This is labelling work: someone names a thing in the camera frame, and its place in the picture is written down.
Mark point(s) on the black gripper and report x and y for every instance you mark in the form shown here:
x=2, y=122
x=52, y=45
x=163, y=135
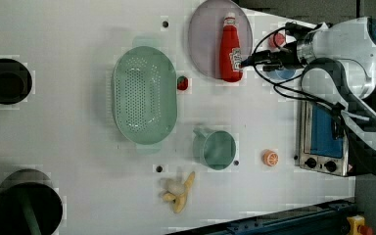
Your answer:
x=274, y=61

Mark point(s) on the red ketchup bottle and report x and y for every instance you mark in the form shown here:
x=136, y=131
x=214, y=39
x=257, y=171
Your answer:
x=230, y=51

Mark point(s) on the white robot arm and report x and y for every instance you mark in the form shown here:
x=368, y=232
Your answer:
x=338, y=64

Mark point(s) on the grey oval plate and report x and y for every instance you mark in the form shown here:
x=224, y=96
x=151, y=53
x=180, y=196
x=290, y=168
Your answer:
x=205, y=32

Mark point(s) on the blue bowl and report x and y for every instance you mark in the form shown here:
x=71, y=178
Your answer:
x=281, y=74

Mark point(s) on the small red toy fruit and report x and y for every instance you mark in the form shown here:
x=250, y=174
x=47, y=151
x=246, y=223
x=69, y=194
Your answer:
x=182, y=83

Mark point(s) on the green mug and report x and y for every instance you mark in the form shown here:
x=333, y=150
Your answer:
x=215, y=149

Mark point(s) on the toy orange half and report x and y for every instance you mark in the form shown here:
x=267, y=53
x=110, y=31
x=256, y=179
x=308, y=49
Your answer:
x=270, y=158

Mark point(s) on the green oval colander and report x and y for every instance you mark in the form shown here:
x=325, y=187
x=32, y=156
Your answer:
x=144, y=89

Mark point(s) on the black toaster oven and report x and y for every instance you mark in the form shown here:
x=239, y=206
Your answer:
x=325, y=148

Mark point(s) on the peeled toy banana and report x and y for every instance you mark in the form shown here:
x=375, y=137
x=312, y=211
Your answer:
x=176, y=192

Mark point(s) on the black cylinder cup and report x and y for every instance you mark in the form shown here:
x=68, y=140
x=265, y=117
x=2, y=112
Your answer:
x=15, y=82

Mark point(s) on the black cup with stick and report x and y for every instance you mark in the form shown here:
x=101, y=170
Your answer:
x=29, y=204

